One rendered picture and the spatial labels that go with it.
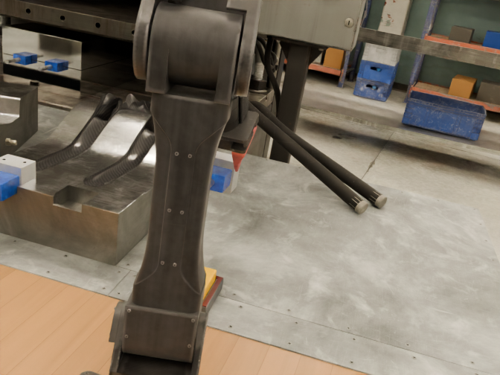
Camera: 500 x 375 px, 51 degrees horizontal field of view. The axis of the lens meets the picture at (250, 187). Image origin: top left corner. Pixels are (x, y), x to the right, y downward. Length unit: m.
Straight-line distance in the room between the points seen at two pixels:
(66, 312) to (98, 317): 0.04
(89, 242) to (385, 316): 0.46
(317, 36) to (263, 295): 0.89
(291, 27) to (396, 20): 5.58
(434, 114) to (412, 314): 3.65
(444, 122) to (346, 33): 3.01
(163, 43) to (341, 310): 0.53
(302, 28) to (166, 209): 1.13
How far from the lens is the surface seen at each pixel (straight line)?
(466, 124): 4.47
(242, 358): 0.69
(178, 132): 0.42
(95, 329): 0.71
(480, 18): 7.30
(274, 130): 1.27
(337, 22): 1.51
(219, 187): 0.81
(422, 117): 4.45
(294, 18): 1.52
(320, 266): 0.91
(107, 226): 0.80
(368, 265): 0.95
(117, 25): 1.63
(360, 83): 6.48
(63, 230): 0.85
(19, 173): 0.86
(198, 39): 0.41
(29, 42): 1.78
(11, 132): 1.21
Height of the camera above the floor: 1.25
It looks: 23 degrees down
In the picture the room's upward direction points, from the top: 10 degrees clockwise
